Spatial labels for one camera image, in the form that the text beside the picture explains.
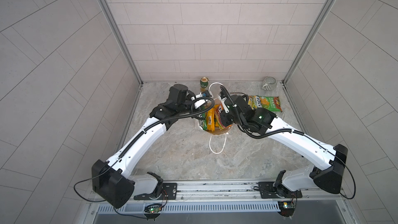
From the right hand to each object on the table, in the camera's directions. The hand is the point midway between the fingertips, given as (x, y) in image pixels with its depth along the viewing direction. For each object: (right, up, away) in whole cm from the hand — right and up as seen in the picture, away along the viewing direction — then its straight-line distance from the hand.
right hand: (219, 113), depth 73 cm
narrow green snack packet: (-7, -5, +6) cm, 11 cm away
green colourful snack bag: (+26, +4, +29) cm, 39 cm away
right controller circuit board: (+30, -42, -4) cm, 52 cm away
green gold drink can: (-8, +16, +31) cm, 36 cm away
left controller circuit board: (-28, -39, -9) cm, 49 cm away
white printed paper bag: (-9, -7, +8) cm, 14 cm away
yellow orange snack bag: (-4, -3, +8) cm, 9 cm away
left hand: (-5, +7, -1) cm, 9 cm away
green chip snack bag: (+37, +3, +29) cm, 47 cm away
